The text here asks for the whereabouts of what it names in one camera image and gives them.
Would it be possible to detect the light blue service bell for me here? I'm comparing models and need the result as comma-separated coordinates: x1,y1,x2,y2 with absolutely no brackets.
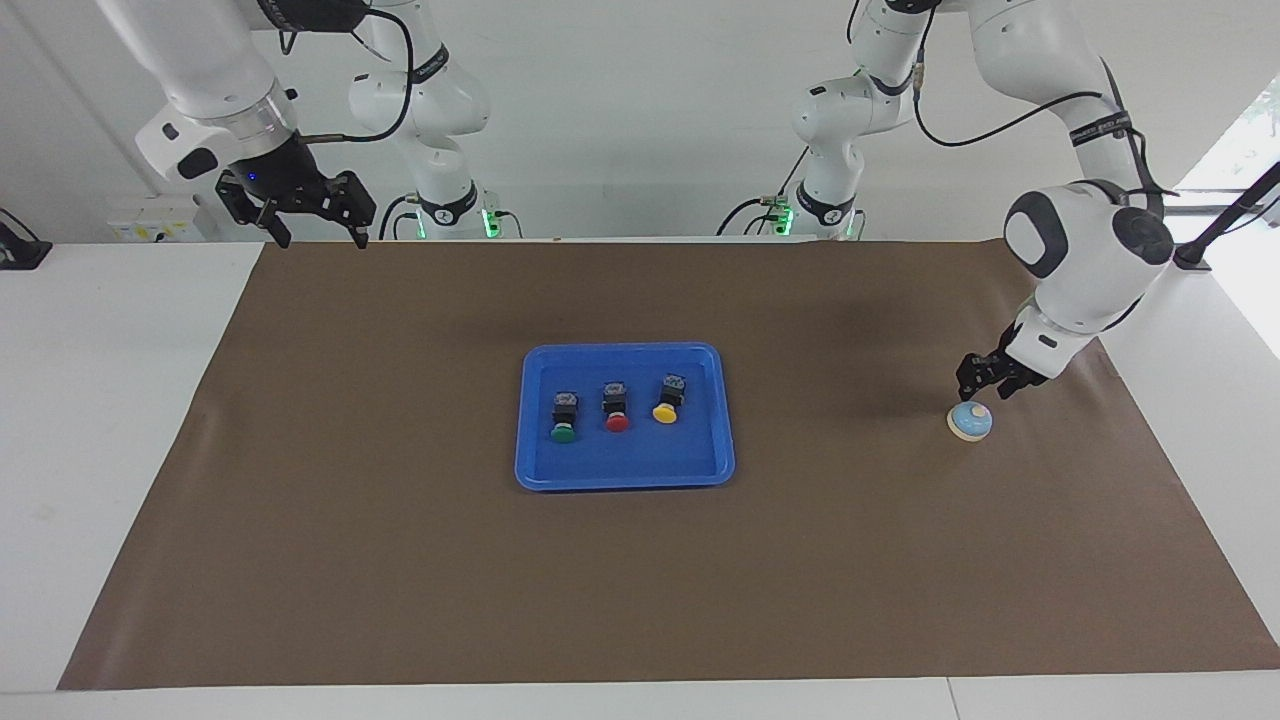
946,401,994,443

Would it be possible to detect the yellow push button switch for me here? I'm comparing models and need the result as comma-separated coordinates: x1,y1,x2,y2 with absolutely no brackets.
652,373,689,425

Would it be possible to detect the blue plastic tray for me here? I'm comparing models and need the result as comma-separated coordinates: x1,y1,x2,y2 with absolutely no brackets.
514,342,737,493

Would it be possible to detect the black stand foot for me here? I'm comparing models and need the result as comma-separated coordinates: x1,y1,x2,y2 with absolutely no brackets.
0,207,53,270

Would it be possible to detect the bright window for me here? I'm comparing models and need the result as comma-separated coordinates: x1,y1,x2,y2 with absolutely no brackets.
1175,80,1280,206

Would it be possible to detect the brown table mat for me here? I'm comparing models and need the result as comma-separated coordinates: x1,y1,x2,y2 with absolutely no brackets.
57,240,1280,691

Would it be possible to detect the black right arm base cable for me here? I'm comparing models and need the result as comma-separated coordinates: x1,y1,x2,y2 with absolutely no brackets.
378,193,421,241

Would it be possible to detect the black arm base cable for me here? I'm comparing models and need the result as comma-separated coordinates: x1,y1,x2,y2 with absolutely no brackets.
378,193,421,241
715,148,813,237

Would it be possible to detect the white wall socket box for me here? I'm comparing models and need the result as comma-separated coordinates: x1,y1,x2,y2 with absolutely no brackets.
107,195,219,244

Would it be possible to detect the black camera stand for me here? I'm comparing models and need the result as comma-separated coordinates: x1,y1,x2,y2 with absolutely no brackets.
1173,160,1280,272

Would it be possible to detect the black left arm base cable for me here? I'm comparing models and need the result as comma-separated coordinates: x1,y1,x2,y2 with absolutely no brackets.
715,148,813,237

